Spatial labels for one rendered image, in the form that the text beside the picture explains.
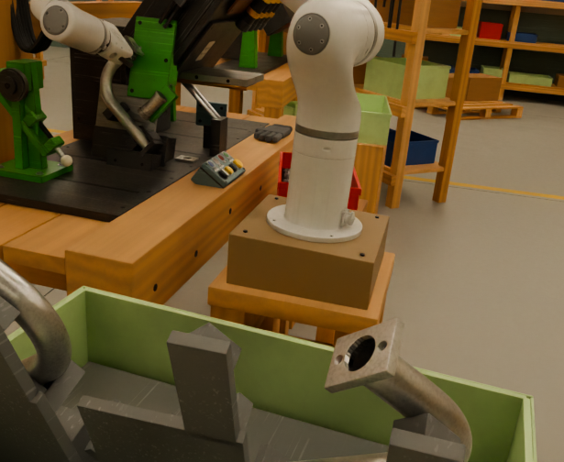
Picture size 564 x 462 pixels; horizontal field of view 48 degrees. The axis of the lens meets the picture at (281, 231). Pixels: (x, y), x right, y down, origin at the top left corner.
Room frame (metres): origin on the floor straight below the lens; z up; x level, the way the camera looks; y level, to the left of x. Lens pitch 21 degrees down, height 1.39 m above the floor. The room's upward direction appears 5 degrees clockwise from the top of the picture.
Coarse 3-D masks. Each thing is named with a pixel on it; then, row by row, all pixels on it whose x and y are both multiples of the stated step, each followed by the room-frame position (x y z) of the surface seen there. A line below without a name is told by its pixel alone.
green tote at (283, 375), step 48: (96, 336) 0.79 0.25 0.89; (144, 336) 0.77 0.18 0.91; (240, 336) 0.73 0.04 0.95; (288, 336) 0.72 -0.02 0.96; (240, 384) 0.73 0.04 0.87; (288, 384) 0.71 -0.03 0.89; (480, 384) 0.65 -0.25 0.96; (384, 432) 0.67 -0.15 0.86; (480, 432) 0.63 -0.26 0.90; (528, 432) 0.56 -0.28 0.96
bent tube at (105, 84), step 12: (132, 48) 1.68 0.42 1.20; (108, 60) 1.69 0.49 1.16; (108, 72) 1.68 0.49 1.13; (108, 84) 1.68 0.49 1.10; (108, 96) 1.66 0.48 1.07; (108, 108) 1.66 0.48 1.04; (120, 108) 1.65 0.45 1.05; (120, 120) 1.64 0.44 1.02; (132, 120) 1.64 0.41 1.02; (132, 132) 1.62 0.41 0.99; (144, 144) 1.60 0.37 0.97
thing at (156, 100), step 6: (156, 96) 1.64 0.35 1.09; (162, 96) 1.66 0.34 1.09; (150, 102) 1.64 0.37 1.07; (156, 102) 1.64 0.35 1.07; (162, 102) 1.65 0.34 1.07; (138, 108) 1.65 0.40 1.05; (144, 108) 1.64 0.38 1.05; (150, 108) 1.64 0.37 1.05; (156, 108) 1.65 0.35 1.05; (144, 114) 1.64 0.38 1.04; (150, 114) 1.65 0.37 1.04
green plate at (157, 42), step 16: (144, 32) 1.74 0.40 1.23; (160, 32) 1.73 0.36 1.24; (144, 48) 1.73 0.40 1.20; (160, 48) 1.72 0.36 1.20; (144, 64) 1.71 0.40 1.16; (160, 64) 1.70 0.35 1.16; (128, 80) 1.71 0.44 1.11; (144, 80) 1.70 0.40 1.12; (160, 80) 1.69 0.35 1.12; (176, 80) 1.77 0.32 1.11; (144, 96) 1.69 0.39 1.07
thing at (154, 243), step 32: (256, 160) 1.78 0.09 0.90; (160, 192) 1.42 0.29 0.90; (192, 192) 1.44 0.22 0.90; (224, 192) 1.47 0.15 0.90; (256, 192) 1.73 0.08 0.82; (128, 224) 1.21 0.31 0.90; (160, 224) 1.22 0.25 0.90; (192, 224) 1.28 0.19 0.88; (224, 224) 1.48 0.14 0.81; (96, 256) 1.04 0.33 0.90; (128, 256) 1.05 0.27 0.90; (160, 256) 1.14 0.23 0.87; (192, 256) 1.29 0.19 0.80; (96, 288) 1.04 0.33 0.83; (128, 288) 1.03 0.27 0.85; (160, 288) 1.14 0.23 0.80
